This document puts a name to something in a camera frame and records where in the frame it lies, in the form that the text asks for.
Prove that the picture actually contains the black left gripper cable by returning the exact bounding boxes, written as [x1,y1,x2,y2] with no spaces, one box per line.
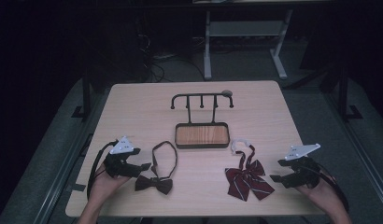
[86,140,120,201]

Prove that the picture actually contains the person's left hand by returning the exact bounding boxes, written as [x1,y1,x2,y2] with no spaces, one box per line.
[89,162,132,208]

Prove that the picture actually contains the black hook rack wooden base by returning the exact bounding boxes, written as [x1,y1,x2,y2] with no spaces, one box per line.
[170,92,234,149]

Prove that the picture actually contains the black floor cables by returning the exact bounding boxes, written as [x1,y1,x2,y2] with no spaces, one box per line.
[139,31,206,84]

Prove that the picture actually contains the grey tape strip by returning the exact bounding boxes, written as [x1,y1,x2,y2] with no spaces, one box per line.
[67,183,87,193]

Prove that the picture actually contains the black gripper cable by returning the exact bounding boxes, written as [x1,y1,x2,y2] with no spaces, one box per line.
[86,140,120,201]
[307,160,350,213]

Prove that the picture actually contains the white metal desk frame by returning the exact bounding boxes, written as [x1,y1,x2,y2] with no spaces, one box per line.
[203,8,294,81]

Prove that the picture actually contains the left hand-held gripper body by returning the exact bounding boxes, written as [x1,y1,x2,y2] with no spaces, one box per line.
[104,135,135,179]

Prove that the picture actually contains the dark brown bow tie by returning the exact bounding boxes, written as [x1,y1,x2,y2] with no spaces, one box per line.
[135,140,178,196]

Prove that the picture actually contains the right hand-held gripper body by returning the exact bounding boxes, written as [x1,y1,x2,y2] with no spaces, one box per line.
[284,143,321,189]

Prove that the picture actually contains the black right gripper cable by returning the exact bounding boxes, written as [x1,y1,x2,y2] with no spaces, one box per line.
[307,160,350,213]

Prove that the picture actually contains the person's right hand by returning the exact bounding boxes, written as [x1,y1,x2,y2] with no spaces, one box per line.
[295,173,348,208]

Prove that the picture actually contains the red striped bow tie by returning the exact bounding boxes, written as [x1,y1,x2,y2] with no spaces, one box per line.
[224,138,276,203]

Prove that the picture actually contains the black stand leg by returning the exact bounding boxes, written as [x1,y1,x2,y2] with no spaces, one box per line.
[71,69,94,119]
[335,63,364,121]

